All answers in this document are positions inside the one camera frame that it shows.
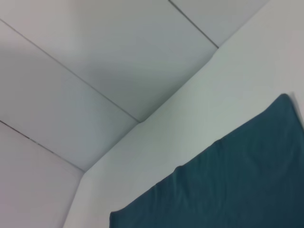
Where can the teal blue FREE t-shirt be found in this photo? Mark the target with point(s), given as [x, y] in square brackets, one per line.
[225, 185]

